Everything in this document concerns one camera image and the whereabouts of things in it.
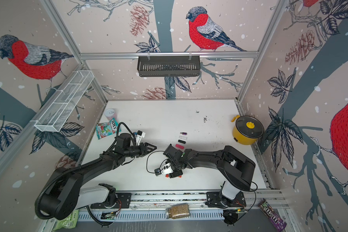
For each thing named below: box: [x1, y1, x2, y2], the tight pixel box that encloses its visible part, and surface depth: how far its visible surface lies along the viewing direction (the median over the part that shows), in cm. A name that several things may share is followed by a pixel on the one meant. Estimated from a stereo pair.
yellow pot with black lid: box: [231, 115, 265, 146], surface depth 90 cm
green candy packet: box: [95, 117, 122, 140], surface depth 102 cm
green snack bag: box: [52, 209, 79, 232], surface depth 68 cm
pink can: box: [104, 108, 118, 121], surface depth 109 cm
